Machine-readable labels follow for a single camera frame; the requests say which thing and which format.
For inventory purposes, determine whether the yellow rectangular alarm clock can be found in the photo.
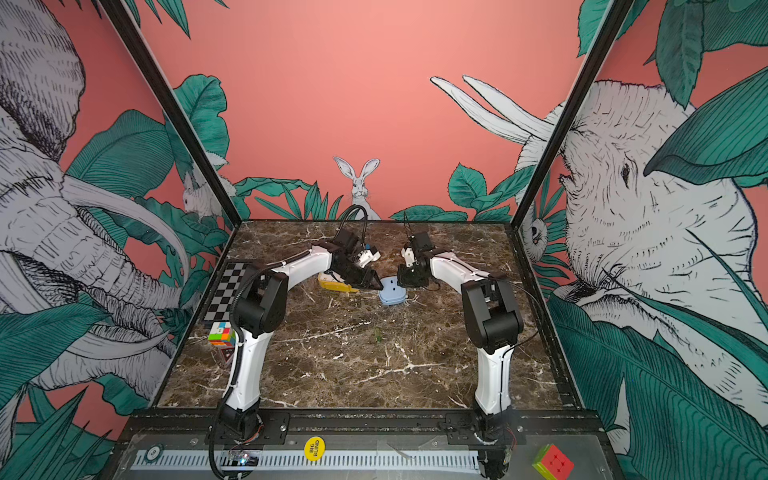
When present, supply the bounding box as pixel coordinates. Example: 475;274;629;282
317;273;358;293

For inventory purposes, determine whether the light blue small alarm clock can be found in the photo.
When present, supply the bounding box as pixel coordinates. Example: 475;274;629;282
379;276;407;306

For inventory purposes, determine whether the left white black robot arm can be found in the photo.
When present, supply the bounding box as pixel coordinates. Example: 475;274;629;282
217;241;383;438

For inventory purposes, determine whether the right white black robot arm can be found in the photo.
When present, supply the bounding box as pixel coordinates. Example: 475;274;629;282
397;232;524;439

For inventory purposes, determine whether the black white checkerboard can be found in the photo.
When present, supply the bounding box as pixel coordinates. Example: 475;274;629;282
201;260;248;327

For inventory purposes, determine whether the colourful rubik cube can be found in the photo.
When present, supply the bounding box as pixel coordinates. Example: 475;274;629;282
207;322;236;348
532;444;574;480

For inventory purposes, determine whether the red triangle sticker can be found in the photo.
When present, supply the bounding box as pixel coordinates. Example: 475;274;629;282
219;348;235;366

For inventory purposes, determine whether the yellow round sticker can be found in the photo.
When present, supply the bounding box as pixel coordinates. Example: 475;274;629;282
303;436;326;462

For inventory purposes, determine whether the small green circuit board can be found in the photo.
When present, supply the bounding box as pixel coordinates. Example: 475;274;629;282
226;451;259;468

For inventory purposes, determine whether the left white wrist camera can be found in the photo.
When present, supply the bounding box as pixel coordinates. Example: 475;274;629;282
356;246;381;268

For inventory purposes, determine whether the left black frame post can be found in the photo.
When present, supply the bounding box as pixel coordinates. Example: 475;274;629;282
99;0;242;230

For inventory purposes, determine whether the black frame post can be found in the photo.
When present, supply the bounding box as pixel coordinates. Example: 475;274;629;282
511;0;633;230
99;0;242;230

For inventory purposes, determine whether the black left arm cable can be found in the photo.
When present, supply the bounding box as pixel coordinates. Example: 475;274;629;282
206;407;253;480

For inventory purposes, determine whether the black mounting rail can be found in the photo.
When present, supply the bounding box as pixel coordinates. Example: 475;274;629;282
116;407;607;446

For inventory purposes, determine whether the white slotted cable duct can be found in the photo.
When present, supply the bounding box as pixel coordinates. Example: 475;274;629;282
129;450;480;473

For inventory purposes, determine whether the right black frame post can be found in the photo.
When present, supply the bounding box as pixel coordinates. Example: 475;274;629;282
511;0;633;230

